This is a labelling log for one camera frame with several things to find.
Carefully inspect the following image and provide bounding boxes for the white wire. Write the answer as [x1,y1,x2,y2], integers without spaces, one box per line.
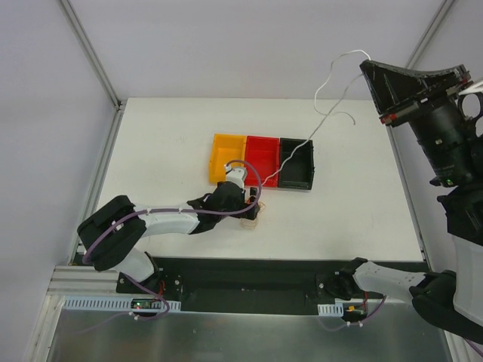
[260,49,372,189]

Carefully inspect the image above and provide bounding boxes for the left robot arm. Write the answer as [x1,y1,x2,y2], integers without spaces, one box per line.
[77,181,261,296]

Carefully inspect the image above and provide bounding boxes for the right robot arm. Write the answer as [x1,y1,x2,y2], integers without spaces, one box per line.
[324,60,482,344]

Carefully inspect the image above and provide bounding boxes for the red plastic bin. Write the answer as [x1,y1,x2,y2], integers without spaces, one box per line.
[245,136,280,188]

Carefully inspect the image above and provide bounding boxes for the black plastic bin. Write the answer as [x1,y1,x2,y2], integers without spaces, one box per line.
[278,138,315,191]

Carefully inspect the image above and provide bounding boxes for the yellow plastic bin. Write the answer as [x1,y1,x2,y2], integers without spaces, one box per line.
[208,133,247,184]

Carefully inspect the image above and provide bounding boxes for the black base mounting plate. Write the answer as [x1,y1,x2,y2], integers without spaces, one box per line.
[115,256,393,316]

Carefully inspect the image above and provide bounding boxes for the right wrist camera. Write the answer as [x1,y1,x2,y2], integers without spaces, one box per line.
[458,78,483,97]

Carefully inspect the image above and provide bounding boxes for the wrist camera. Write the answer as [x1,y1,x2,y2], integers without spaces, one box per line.
[458,78,483,97]
[224,164,248,189]

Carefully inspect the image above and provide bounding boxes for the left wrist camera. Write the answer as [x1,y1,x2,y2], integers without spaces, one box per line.
[224,164,248,189]

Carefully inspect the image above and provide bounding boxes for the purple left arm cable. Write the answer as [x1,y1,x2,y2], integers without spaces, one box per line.
[82,159,263,266]

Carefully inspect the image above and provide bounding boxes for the right aluminium table rail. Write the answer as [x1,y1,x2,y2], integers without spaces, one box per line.
[381,106,431,262]

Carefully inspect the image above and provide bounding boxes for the aluminium table rail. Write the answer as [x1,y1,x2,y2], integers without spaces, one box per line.
[26,100,127,361]
[381,106,431,262]

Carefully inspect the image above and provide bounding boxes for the right aluminium frame post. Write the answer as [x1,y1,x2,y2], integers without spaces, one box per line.
[380,0,457,114]

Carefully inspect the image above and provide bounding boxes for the aluminium frame post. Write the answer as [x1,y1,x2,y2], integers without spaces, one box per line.
[380,0,457,114]
[57,0,123,111]

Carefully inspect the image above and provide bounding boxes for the right white cable duct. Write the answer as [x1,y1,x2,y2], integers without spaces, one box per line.
[317,303,344,318]

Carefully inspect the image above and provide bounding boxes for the white cable duct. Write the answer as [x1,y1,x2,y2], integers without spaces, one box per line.
[63,296,181,313]
[317,303,344,318]

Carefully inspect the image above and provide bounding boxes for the left aluminium table rail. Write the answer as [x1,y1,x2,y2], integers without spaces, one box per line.
[26,100,127,361]

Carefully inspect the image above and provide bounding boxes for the left white cable duct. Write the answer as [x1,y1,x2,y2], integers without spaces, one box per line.
[63,296,181,313]

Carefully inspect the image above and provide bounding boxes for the left aluminium frame post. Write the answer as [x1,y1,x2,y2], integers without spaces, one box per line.
[57,0,123,111]

